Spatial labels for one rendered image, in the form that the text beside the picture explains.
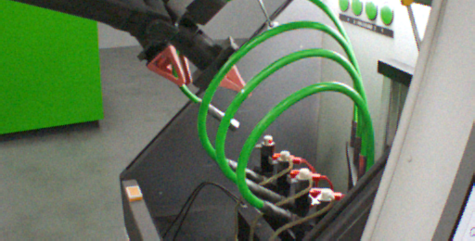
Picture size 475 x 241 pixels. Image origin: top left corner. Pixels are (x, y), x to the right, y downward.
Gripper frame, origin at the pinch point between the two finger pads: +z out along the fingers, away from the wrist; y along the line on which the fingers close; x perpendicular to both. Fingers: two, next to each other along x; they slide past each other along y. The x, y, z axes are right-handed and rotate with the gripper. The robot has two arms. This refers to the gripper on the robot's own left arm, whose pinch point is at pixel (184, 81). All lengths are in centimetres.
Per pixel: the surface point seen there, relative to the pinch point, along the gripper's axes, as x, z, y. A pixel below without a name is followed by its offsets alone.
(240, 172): -10.1, 22.5, -28.6
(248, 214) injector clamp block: 7.2, 29.4, 2.0
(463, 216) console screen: -33, 43, -40
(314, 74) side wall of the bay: -14.5, 12.1, 39.7
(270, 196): -6.3, 28.3, -15.8
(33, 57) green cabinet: 176, -149, 214
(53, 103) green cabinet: 195, -117, 230
